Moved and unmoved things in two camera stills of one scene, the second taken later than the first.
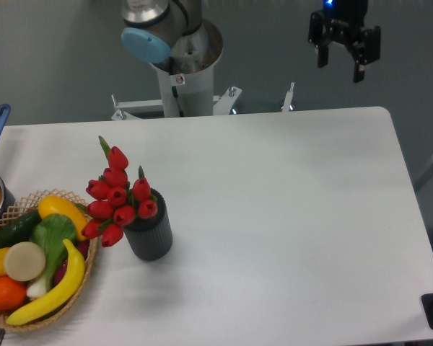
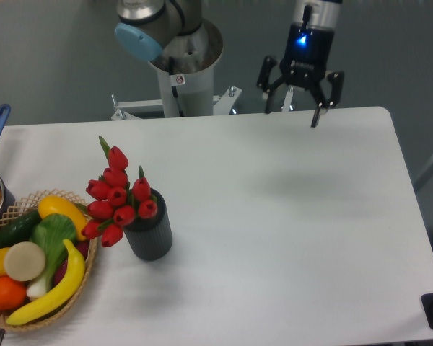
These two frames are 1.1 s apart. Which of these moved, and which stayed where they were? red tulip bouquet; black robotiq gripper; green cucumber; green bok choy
Moved: black robotiq gripper
Stayed: green cucumber; red tulip bouquet; green bok choy
